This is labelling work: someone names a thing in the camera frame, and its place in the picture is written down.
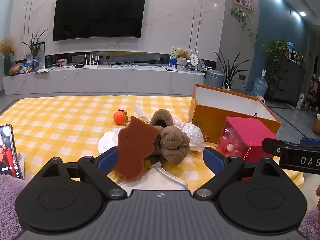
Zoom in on white plastic bag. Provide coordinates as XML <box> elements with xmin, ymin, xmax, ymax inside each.
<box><xmin>97</xmin><ymin>127</ymin><xmax>123</xmax><ymax>154</ymax></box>

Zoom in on white drawstring bag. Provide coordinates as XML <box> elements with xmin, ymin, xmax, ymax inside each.
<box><xmin>117</xmin><ymin>161</ymin><xmax>189</xmax><ymax>191</ymax></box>

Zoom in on red gift box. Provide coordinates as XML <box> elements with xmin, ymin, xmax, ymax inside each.
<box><xmin>215</xmin><ymin>116</ymin><xmax>279</xmax><ymax>162</ymax></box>

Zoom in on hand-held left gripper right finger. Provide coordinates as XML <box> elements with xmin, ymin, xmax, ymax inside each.
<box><xmin>193</xmin><ymin>147</ymin><xmax>282</xmax><ymax>200</ymax></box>

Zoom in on snack packets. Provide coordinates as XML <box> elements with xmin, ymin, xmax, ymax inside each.
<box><xmin>20</xmin><ymin>62</ymin><xmax>33</xmax><ymax>74</ymax></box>

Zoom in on yellow checked blanket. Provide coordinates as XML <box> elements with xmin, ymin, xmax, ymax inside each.
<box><xmin>0</xmin><ymin>95</ymin><xmax>304</xmax><ymax>188</ymax></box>

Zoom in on bushy green plant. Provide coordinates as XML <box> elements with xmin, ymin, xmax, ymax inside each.
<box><xmin>261</xmin><ymin>39</ymin><xmax>307</xmax><ymax>91</ymax></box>

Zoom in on blue water jug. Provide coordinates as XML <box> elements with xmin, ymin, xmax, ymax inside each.
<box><xmin>250</xmin><ymin>69</ymin><xmax>269</xmax><ymax>98</ymax></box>

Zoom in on white round sign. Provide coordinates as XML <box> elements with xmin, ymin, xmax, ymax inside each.
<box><xmin>189</xmin><ymin>53</ymin><xmax>200</xmax><ymax>67</ymax></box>

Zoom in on brown cat-shaped sponge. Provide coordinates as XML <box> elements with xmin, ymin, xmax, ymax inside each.
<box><xmin>111</xmin><ymin>116</ymin><xmax>160</xmax><ymax>182</ymax></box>

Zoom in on clear plastic bag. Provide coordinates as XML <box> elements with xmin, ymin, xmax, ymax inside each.
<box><xmin>172</xmin><ymin>116</ymin><xmax>206</xmax><ymax>152</ymax></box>

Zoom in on black cables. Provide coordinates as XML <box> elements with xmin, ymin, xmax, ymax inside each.
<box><xmin>107</xmin><ymin>60</ymin><xmax>137</xmax><ymax>68</ymax></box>

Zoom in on grey trash bin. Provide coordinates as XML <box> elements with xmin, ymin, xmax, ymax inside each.
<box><xmin>204</xmin><ymin>69</ymin><xmax>227</xmax><ymax>89</ymax></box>

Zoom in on smartphone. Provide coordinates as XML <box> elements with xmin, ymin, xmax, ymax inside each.
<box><xmin>0</xmin><ymin>124</ymin><xmax>24</xmax><ymax>180</ymax></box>

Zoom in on white router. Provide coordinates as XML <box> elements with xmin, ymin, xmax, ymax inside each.
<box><xmin>82</xmin><ymin>52</ymin><xmax>101</xmax><ymax>69</ymax></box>

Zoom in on orange cardboard box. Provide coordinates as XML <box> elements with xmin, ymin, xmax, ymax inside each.
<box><xmin>189</xmin><ymin>84</ymin><xmax>281</xmax><ymax>144</ymax></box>

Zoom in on blue green gift box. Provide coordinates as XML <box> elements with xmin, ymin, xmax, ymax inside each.
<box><xmin>170</xmin><ymin>47</ymin><xmax>199</xmax><ymax>71</ymax></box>

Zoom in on dark cabinet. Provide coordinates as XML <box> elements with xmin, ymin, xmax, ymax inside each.
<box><xmin>265</xmin><ymin>57</ymin><xmax>307</xmax><ymax>106</ymax></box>

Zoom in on white marble television console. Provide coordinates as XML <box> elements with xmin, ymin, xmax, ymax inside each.
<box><xmin>2</xmin><ymin>64</ymin><xmax>208</xmax><ymax>96</ymax></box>

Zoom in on orange plush fruit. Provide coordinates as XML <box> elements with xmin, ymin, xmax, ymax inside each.
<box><xmin>113</xmin><ymin>109</ymin><xmax>128</xmax><ymax>125</ymax></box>

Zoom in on golden ornament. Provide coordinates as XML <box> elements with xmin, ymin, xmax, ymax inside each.
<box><xmin>9</xmin><ymin>63</ymin><xmax>24</xmax><ymax>77</ymax></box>

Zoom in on hanging vine plant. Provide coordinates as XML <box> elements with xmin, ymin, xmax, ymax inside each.
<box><xmin>230</xmin><ymin>7</ymin><xmax>258</xmax><ymax>40</ymax></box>

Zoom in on dried yellow flowers vase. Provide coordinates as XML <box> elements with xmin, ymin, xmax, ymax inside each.
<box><xmin>0</xmin><ymin>38</ymin><xmax>15</xmax><ymax>77</ymax></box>

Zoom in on green plant in vase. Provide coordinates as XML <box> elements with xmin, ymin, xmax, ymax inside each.
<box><xmin>22</xmin><ymin>28</ymin><xmax>49</xmax><ymax>71</ymax></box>

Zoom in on brown plush slipper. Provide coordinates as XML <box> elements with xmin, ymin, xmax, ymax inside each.
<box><xmin>149</xmin><ymin>109</ymin><xmax>175</xmax><ymax>128</ymax></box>

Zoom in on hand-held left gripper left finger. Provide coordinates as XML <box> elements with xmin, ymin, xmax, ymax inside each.
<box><xmin>40</xmin><ymin>147</ymin><xmax>128</xmax><ymax>199</ymax></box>

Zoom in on long-leaf potted plant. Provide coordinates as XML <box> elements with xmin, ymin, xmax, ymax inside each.
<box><xmin>214</xmin><ymin>51</ymin><xmax>251</xmax><ymax>90</ymax></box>

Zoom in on black flat television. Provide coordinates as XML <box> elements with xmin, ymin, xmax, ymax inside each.
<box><xmin>53</xmin><ymin>0</ymin><xmax>147</xmax><ymax>42</ymax></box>

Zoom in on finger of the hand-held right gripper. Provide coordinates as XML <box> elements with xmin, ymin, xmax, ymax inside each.
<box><xmin>262</xmin><ymin>138</ymin><xmax>298</xmax><ymax>156</ymax></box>
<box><xmin>299</xmin><ymin>137</ymin><xmax>320</xmax><ymax>146</ymax></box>

